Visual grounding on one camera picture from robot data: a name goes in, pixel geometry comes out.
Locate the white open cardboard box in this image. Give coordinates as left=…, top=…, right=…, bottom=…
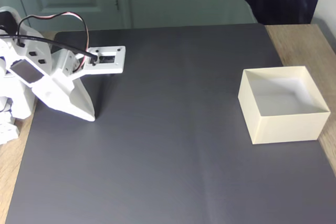
left=238, top=66, right=331, bottom=145

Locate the dark grey table mat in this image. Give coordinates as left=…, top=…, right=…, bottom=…
left=5, top=23, right=336, bottom=224

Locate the white gripper camera mount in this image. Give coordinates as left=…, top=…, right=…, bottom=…
left=51, top=45, right=126, bottom=81

